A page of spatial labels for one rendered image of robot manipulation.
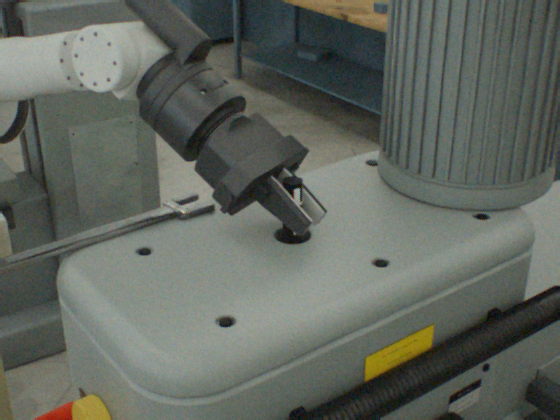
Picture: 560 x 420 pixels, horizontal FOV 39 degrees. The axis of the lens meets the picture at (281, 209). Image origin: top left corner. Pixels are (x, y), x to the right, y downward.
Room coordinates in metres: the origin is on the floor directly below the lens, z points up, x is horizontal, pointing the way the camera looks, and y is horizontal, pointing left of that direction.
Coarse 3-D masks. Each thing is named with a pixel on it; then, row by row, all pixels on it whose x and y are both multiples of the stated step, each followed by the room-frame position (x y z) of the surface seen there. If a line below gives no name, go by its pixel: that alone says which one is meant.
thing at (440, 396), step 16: (480, 368) 0.71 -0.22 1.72; (448, 384) 0.68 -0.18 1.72; (464, 384) 0.69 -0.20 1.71; (480, 384) 0.71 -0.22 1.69; (416, 400) 0.65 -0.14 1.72; (432, 400) 0.66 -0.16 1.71; (448, 400) 0.68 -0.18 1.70; (464, 400) 0.69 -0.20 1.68; (480, 400) 0.71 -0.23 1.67; (400, 416) 0.63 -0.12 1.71; (416, 416) 0.65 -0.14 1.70; (432, 416) 0.66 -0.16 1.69; (464, 416) 0.70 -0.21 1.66
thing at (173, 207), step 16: (192, 192) 0.78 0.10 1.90; (160, 208) 0.74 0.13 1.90; (176, 208) 0.74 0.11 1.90; (192, 208) 0.74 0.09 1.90; (208, 208) 0.75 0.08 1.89; (112, 224) 0.71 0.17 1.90; (128, 224) 0.71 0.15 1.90; (144, 224) 0.72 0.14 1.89; (64, 240) 0.68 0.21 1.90; (80, 240) 0.68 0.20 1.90; (96, 240) 0.68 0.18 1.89; (16, 256) 0.65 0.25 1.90; (32, 256) 0.65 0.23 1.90; (48, 256) 0.65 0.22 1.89; (0, 272) 0.62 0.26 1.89
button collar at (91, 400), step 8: (80, 400) 0.57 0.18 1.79; (88, 400) 0.57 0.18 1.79; (96, 400) 0.57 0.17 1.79; (72, 408) 0.58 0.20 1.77; (80, 408) 0.56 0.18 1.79; (88, 408) 0.56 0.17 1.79; (96, 408) 0.56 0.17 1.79; (104, 408) 0.56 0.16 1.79; (72, 416) 0.58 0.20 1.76; (80, 416) 0.56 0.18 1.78; (88, 416) 0.55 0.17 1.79; (96, 416) 0.55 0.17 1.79; (104, 416) 0.55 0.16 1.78
